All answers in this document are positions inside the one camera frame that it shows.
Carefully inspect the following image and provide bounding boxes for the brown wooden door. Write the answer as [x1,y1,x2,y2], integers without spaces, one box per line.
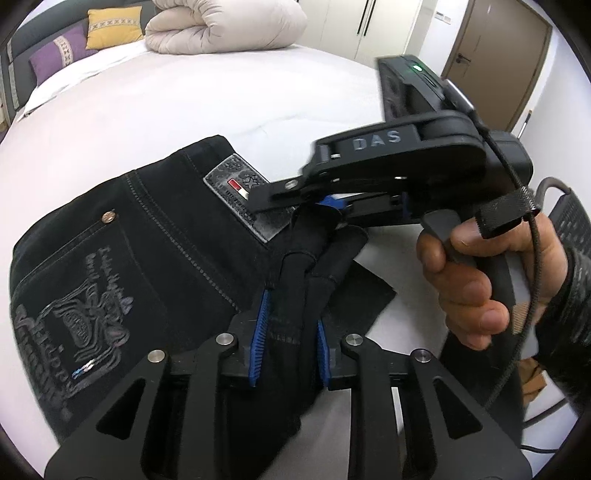
[441,0,552,132]

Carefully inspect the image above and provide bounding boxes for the purple pillow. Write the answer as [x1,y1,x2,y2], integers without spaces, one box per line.
[28,24,100,88]

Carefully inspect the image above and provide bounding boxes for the bed with grey headboard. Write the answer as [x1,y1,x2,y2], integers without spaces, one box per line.
[0,0,462,462]

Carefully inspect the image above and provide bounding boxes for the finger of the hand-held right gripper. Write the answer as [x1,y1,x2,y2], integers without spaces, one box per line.
[249,174,333,217]
[320,195,348,219]

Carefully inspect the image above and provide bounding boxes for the yellow pillow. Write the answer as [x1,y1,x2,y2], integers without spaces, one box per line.
[85,6,145,51]

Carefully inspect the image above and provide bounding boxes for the black denim pants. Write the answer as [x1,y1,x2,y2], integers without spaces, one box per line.
[9,135,398,444]

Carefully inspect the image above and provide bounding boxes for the white wardrobe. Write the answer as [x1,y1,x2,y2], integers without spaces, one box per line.
[295,0,423,65]

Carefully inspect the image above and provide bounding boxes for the orange brown cloth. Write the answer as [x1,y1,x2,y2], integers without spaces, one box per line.
[521,357,548,407]

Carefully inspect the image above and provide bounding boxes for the black braided cable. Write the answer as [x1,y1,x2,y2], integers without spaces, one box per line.
[443,78,543,411]

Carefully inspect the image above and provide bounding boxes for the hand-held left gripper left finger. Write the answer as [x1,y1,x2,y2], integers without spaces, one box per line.
[44,288,273,480]

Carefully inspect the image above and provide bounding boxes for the person's right hand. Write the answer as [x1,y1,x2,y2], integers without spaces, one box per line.
[416,212,575,352]

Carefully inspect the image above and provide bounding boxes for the rolled cream duvet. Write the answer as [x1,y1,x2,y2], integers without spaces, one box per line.
[144,0,308,55]

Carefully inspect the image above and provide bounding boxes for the black mesh chair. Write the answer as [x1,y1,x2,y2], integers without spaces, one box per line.
[536,176,589,259]

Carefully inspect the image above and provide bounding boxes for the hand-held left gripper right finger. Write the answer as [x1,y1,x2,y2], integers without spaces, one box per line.
[316,318,532,480]

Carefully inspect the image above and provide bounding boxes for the white pillow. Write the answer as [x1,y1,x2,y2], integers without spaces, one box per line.
[21,39,148,121]

